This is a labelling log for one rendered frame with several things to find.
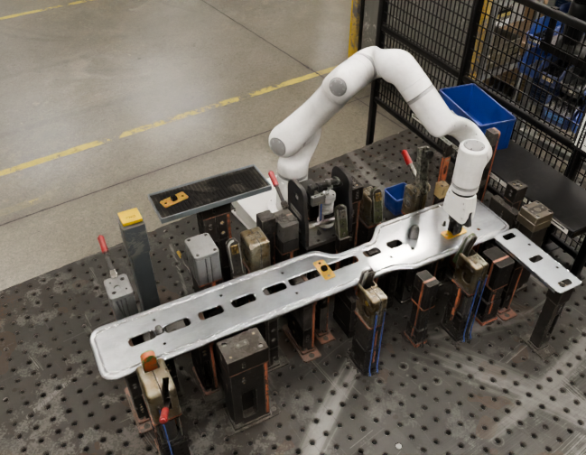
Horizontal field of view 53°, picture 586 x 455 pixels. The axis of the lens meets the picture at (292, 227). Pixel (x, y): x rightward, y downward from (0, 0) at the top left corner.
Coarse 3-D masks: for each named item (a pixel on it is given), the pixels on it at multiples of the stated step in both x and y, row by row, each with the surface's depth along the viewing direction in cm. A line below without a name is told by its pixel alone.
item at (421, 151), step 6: (420, 150) 196; (426, 150) 197; (420, 156) 197; (426, 156) 194; (432, 156) 195; (420, 162) 198; (426, 162) 200; (420, 168) 199; (426, 168) 200; (420, 174) 200; (426, 174) 202; (420, 180) 201; (426, 180) 203; (420, 186) 203; (426, 186) 204; (420, 192) 204; (426, 192) 206
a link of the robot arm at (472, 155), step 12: (468, 144) 174; (480, 144) 174; (468, 156) 172; (480, 156) 171; (456, 168) 178; (468, 168) 174; (480, 168) 175; (456, 180) 180; (468, 180) 177; (480, 180) 180
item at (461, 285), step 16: (464, 256) 181; (480, 256) 181; (464, 272) 183; (480, 272) 179; (464, 288) 186; (480, 288) 184; (448, 304) 197; (464, 304) 190; (448, 320) 200; (464, 320) 194; (464, 336) 200
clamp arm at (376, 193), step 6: (372, 192) 197; (378, 192) 198; (372, 198) 198; (378, 198) 198; (372, 204) 200; (378, 204) 200; (372, 210) 201; (378, 210) 201; (372, 216) 202; (378, 216) 202; (372, 222) 204
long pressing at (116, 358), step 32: (384, 224) 199; (416, 224) 200; (448, 224) 200; (480, 224) 200; (320, 256) 188; (384, 256) 188; (416, 256) 188; (224, 288) 177; (256, 288) 177; (288, 288) 177; (320, 288) 177; (128, 320) 168; (160, 320) 168; (192, 320) 168; (224, 320) 168; (256, 320) 168; (96, 352) 160; (128, 352) 159; (160, 352) 159
